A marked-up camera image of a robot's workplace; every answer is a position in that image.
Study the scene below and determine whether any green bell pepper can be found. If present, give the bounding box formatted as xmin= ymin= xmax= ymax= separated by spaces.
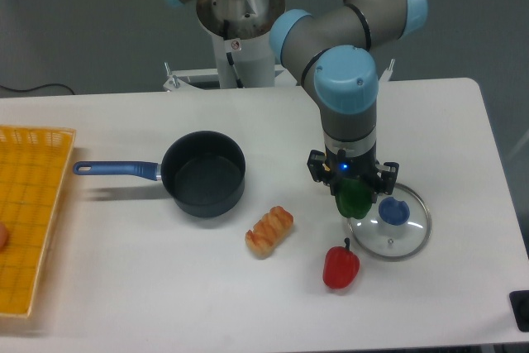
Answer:
xmin=335 ymin=179 xmax=373 ymax=220

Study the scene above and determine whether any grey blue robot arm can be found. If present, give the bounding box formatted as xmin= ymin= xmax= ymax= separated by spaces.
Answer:
xmin=165 ymin=0 xmax=428 ymax=202

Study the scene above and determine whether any red bell pepper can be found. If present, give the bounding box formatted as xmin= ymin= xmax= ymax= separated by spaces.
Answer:
xmin=322 ymin=237 xmax=360 ymax=289

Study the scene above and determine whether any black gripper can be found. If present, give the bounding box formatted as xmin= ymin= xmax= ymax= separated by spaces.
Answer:
xmin=307 ymin=138 xmax=400 ymax=203

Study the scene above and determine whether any dark pot blue handle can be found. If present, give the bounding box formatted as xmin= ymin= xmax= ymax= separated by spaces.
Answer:
xmin=73 ymin=131 xmax=246 ymax=218

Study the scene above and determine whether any yellow wicker basket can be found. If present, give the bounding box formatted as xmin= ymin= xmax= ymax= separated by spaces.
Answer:
xmin=1 ymin=125 xmax=76 ymax=318

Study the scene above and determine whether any black floor cable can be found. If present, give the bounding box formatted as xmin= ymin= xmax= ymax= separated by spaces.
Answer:
xmin=0 ymin=83 xmax=76 ymax=95

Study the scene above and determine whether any braided bread loaf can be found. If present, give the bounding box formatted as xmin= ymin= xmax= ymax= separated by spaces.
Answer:
xmin=245 ymin=206 xmax=294 ymax=259

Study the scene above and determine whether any glass pot lid blue knob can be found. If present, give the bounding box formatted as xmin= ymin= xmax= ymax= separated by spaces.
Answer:
xmin=346 ymin=183 xmax=432 ymax=261

